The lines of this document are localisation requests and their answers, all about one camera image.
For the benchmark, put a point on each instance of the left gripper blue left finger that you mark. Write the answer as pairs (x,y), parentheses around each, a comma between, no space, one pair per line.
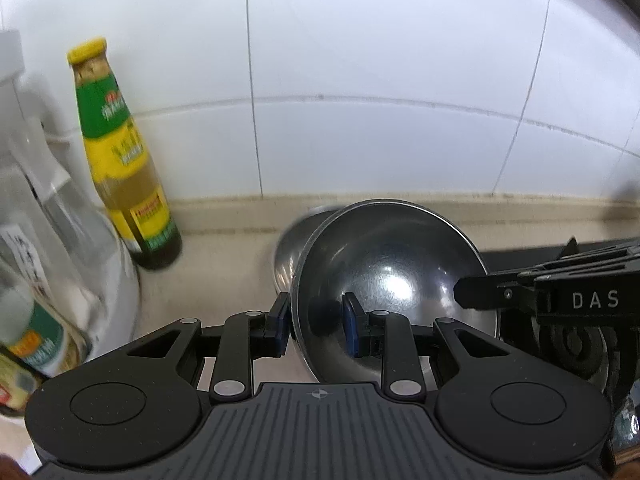
(278,326)

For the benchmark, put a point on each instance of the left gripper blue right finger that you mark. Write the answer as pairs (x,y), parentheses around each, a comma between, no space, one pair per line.
(356,326)

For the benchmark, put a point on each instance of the large steel bowl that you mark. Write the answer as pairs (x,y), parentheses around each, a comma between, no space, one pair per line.
(392,255)

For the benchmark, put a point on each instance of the medium steel bowl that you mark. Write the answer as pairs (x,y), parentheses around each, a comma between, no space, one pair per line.
(291,243)

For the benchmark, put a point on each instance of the green yellow label oil bottle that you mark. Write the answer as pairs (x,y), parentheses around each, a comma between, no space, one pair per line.
(121,166)

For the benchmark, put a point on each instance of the white rotating condiment rack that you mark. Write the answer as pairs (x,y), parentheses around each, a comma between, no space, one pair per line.
(118,327)

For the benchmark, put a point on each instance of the yellow cap vinegar bottle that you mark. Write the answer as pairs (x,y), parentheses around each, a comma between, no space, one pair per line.
(18,382)

